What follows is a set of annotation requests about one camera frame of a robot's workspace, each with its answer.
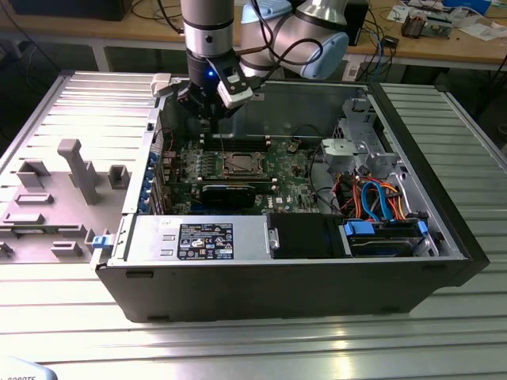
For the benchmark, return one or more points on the white label sticker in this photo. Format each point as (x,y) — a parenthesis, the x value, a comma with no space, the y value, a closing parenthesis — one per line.
(351,71)

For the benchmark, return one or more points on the green motherboard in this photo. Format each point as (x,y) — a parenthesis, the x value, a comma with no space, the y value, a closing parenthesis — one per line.
(285,186)

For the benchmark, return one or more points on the blue slot clip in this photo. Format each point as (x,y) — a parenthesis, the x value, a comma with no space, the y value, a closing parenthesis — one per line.
(144,202)
(150,175)
(155,160)
(148,188)

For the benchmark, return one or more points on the black plastic shroud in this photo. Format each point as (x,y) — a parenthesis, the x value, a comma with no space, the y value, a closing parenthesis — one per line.
(305,237)

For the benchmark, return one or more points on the green circuit board device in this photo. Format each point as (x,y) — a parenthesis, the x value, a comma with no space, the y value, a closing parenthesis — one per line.
(437,27)

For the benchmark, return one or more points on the grey parts rack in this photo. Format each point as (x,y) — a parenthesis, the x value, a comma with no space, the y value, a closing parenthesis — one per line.
(59,213)

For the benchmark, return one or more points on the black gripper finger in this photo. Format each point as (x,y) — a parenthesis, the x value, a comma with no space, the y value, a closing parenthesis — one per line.
(216,124)
(190,103)

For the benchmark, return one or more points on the black case fan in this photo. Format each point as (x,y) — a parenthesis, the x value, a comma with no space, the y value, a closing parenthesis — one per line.
(196,128)

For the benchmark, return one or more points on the black RAM slot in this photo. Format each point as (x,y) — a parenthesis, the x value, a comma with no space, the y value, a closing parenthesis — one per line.
(214,141)
(261,179)
(214,148)
(265,187)

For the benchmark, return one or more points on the metal locking lever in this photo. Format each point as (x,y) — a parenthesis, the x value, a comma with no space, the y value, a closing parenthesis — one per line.
(243,174)
(222,144)

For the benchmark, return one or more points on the white paper sheet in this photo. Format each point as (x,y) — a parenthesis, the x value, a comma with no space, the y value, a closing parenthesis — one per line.
(481,31)

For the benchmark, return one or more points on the hard disk drive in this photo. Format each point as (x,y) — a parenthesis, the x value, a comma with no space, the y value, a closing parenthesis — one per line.
(380,249)

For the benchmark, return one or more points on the blue case latch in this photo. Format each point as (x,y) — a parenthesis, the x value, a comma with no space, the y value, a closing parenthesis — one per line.
(101,242)

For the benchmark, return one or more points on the silver CPU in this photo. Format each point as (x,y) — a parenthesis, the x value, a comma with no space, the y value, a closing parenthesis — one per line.
(243,163)

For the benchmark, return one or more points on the metal heat sink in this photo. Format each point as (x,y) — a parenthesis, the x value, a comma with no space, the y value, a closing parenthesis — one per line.
(414,25)

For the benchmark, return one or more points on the blue cardboard box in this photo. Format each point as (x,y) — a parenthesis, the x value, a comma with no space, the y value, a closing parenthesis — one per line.
(467,4)

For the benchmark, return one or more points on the silver drive cage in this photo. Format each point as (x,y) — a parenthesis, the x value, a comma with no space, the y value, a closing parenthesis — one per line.
(356,146)

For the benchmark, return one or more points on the wooden workbench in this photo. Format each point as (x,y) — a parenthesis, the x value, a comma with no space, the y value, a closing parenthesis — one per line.
(119,29)

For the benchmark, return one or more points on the black graphics card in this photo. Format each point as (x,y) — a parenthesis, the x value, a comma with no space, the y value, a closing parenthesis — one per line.
(227,196)

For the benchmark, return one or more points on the black computer box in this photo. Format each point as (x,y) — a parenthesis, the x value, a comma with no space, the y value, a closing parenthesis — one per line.
(59,10)

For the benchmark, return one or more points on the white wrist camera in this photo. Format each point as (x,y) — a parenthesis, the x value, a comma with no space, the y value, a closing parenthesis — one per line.
(235,93)

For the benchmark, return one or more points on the blue disk carrier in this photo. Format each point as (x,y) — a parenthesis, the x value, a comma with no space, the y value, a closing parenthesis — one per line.
(358,229)

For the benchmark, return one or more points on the beige case corner clip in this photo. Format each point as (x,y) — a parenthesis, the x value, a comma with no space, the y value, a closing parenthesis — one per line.
(160,84)

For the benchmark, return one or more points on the silver power supply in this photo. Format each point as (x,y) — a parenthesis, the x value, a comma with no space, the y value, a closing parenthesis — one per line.
(150,237)

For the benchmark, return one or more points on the small black box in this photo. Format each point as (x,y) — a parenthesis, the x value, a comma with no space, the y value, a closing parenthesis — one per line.
(390,41)

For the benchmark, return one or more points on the small white paper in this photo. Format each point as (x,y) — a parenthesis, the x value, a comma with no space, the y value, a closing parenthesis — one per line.
(398,14)

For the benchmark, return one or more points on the pale blue teach pendant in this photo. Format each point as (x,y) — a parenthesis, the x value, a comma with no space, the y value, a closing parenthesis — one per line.
(24,370)

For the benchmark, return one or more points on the black PC case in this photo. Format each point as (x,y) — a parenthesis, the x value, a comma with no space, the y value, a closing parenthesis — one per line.
(257,289)

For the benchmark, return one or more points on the tall black box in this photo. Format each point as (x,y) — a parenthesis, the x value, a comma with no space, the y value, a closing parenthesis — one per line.
(361,20)

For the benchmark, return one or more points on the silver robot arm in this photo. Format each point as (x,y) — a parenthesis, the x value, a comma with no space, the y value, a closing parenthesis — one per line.
(206,23)

